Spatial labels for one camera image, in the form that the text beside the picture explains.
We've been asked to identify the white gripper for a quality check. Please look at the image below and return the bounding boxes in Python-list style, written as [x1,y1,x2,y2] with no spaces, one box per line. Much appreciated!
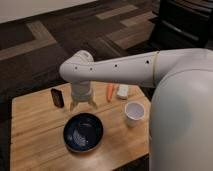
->
[70,82,98,111]

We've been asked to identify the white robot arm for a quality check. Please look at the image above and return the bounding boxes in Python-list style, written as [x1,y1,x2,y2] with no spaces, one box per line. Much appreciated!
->
[59,48,213,171]

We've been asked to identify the white ceramic cup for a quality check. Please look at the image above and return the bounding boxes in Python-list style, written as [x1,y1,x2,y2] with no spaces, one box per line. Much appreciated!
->
[124,101,145,127]

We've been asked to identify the dark blue bowl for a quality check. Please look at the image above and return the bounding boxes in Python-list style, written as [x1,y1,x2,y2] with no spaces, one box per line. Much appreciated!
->
[63,113,104,153]

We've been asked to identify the orange carrot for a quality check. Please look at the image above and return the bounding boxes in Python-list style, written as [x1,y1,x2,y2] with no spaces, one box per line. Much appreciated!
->
[106,83,114,102]

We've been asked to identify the white rectangular packet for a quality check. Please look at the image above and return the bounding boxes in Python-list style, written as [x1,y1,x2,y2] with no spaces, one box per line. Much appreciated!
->
[117,84,129,99]

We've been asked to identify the black cabinet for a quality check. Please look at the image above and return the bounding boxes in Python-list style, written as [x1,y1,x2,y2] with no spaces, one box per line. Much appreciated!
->
[148,0,213,50]

